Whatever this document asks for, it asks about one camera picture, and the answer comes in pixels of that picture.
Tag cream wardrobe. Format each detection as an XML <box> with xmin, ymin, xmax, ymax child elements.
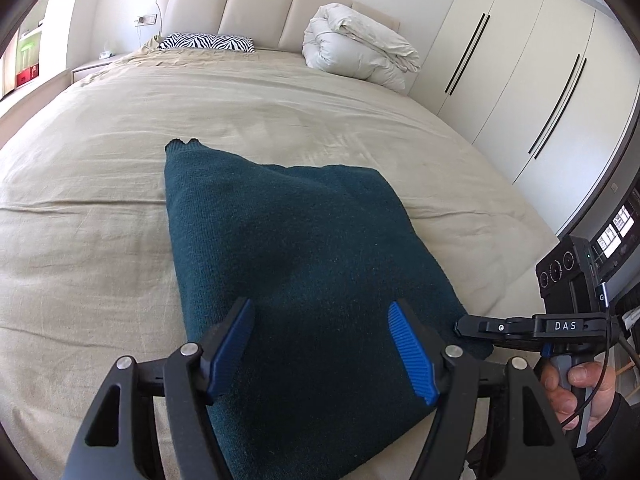
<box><xmin>407</xmin><ymin>0</ymin><xmax>640</xmax><ymax>236</ymax></box>

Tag person's right forearm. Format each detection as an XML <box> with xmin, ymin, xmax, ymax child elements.
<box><xmin>570</xmin><ymin>392</ymin><xmax>640</xmax><ymax>480</ymax></box>

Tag beige padded headboard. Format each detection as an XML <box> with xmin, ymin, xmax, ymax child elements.
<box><xmin>156</xmin><ymin>0</ymin><xmax>402</xmax><ymax>53</ymax></box>

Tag dark green knit sweater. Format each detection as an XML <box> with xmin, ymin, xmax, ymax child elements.
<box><xmin>164</xmin><ymin>137</ymin><xmax>493</xmax><ymax>480</ymax></box>

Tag person's right hand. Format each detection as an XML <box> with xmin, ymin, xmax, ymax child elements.
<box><xmin>541</xmin><ymin>360</ymin><xmax>624</xmax><ymax>434</ymax></box>

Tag beige bedspread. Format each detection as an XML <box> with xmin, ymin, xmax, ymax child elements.
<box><xmin>0</xmin><ymin>47</ymin><xmax>561</xmax><ymax>480</ymax></box>

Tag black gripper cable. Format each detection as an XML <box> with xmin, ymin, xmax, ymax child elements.
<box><xmin>562</xmin><ymin>310</ymin><xmax>617</xmax><ymax>432</ymax></box>

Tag white rolled duvet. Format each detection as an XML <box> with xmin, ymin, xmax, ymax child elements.
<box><xmin>302</xmin><ymin>3</ymin><xmax>421</xmax><ymax>95</ymax></box>

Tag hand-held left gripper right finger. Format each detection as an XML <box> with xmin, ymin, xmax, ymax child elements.
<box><xmin>387</xmin><ymin>300</ymin><xmax>581</xmax><ymax>480</ymax></box>

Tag dark window frame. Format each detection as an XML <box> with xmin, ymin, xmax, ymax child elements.
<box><xmin>555</xmin><ymin>105</ymin><xmax>640</xmax><ymax>321</ymax></box>

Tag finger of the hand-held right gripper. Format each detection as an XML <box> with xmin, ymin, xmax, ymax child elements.
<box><xmin>452</xmin><ymin>313</ymin><xmax>508</xmax><ymax>344</ymax></box>

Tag wall shelf with colourful things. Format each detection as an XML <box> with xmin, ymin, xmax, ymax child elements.
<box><xmin>0</xmin><ymin>17</ymin><xmax>47</xmax><ymax>102</ymax></box>

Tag beige nightstand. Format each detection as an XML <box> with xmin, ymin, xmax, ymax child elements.
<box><xmin>71</xmin><ymin>54</ymin><xmax>135</xmax><ymax>84</ymax></box>

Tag black wardrobe handle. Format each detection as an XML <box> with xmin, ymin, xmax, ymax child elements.
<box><xmin>527</xmin><ymin>53</ymin><xmax>582</xmax><ymax>154</ymax></box>
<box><xmin>444</xmin><ymin>13</ymin><xmax>486</xmax><ymax>94</ymax></box>
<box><xmin>449</xmin><ymin>15</ymin><xmax>492</xmax><ymax>96</ymax></box>
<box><xmin>532</xmin><ymin>58</ymin><xmax>587</xmax><ymax>160</ymax></box>

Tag zebra print pillow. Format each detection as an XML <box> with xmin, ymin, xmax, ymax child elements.
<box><xmin>157</xmin><ymin>33</ymin><xmax>256</xmax><ymax>54</ymax></box>

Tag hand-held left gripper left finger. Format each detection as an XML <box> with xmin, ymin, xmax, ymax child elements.
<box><xmin>62</xmin><ymin>296</ymin><xmax>257</xmax><ymax>480</ymax></box>

